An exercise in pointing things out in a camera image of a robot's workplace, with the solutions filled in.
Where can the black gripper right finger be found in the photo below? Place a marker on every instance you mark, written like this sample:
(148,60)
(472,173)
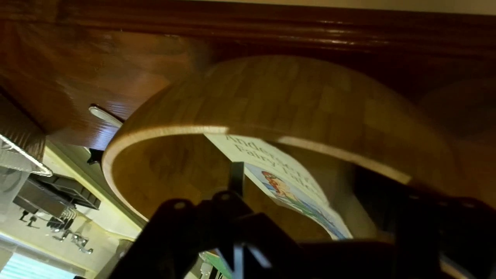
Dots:
(444,232)

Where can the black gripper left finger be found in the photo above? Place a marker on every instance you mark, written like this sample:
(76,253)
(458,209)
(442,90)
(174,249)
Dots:
(206,242)

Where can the white fairy tales book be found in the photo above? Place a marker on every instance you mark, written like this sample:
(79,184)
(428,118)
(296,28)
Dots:
(279,175)

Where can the round wooden bowl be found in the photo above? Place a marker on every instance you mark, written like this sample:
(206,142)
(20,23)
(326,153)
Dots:
(289,98)

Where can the dark wooden counter ledge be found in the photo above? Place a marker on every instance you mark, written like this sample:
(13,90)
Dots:
(103,56)

